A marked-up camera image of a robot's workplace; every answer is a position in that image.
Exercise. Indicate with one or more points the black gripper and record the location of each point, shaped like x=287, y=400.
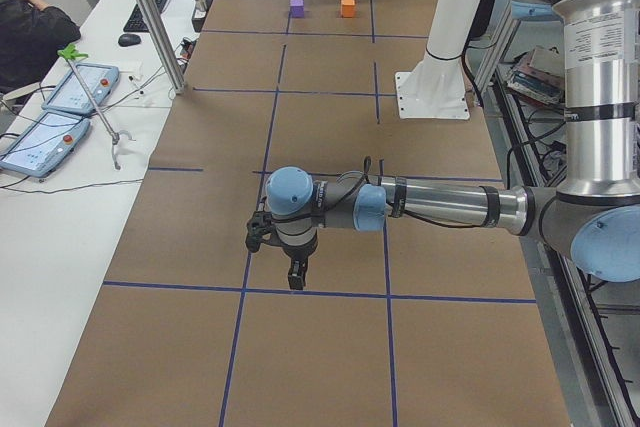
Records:
x=298, y=255

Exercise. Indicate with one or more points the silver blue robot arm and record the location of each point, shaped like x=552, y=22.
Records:
x=591, y=217

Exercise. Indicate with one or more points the purple foam block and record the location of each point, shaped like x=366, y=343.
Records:
x=297, y=8

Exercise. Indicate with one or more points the orange foam block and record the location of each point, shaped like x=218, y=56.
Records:
x=347, y=8

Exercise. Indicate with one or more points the lower teach pendant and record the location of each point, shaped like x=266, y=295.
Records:
x=45, y=144

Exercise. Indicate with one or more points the teach pendant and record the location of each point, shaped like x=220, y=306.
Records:
x=45, y=144
x=70, y=97

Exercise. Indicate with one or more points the black computer mouse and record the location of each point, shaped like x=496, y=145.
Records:
x=129, y=39

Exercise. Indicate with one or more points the upper teach pendant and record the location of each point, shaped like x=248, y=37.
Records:
x=70, y=97

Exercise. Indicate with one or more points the stack of books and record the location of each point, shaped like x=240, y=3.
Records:
x=538, y=76

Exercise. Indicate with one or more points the seated person in black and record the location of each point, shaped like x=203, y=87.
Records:
x=32, y=33

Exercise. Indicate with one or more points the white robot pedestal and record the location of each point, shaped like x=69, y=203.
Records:
x=435, y=88

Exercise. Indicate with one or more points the green-handled reacher grabber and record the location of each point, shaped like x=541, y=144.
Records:
x=70, y=54

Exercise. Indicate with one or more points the aluminium frame post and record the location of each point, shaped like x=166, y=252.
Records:
x=160, y=39

